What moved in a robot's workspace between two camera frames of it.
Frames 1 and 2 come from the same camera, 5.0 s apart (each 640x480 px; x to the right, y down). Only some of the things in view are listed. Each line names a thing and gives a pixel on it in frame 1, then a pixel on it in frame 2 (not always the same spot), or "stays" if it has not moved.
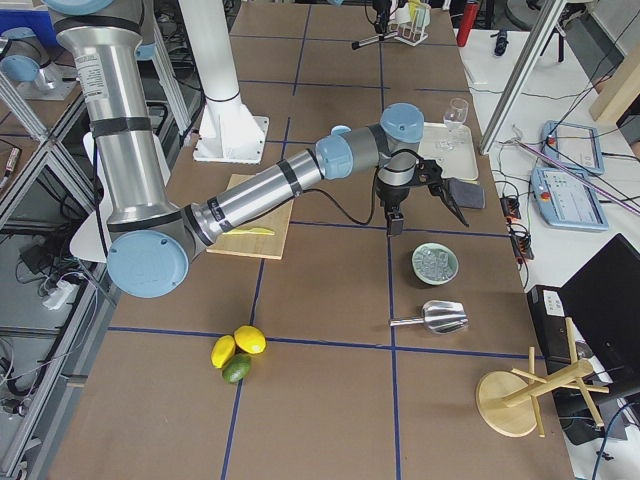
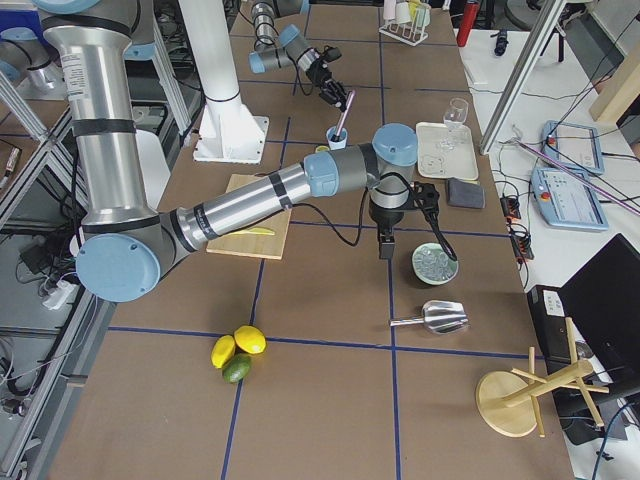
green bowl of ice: x=435 y=263 stays
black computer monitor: x=603 y=307 stays
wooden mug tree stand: x=508 y=401 stays
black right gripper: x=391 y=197 to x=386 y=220
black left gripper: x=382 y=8 to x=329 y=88
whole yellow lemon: x=250 y=338 stays
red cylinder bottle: x=468 y=14 stays
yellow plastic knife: x=251 y=231 stays
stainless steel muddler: x=357 y=44 to x=336 y=137
